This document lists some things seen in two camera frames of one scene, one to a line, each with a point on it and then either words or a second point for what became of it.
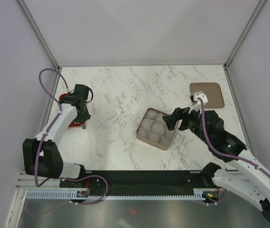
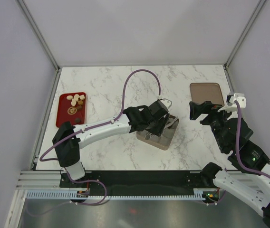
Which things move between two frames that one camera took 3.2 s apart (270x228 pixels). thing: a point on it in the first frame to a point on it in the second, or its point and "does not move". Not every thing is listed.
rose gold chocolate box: x=153 y=129 does not move
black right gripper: x=179 y=113 to x=196 y=109
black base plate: x=174 y=181 does not move
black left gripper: x=85 y=117 to x=158 y=131
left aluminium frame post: x=38 y=33 does not move
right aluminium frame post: x=260 y=4 does not move
